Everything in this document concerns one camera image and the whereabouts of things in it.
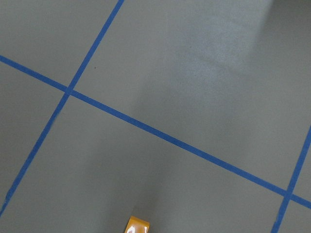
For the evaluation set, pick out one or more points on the orange trapezoid block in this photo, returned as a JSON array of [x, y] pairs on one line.
[[137, 225]]

